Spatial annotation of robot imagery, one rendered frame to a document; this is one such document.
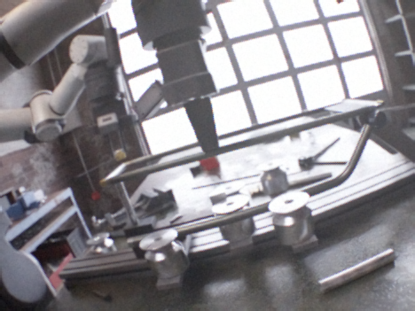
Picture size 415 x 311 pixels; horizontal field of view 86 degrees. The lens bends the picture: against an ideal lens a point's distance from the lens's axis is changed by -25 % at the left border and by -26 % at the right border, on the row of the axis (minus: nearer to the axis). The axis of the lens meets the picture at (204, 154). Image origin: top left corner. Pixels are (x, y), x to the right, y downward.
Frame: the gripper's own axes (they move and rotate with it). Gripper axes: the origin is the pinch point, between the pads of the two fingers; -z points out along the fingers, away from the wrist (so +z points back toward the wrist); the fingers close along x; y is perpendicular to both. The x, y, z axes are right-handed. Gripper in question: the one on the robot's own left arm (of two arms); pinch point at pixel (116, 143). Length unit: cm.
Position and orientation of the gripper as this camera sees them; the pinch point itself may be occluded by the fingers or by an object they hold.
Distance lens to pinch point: 66.5
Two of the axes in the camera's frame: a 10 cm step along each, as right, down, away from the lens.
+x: -9.2, 2.7, -3.0
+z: -2.3, -9.6, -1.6
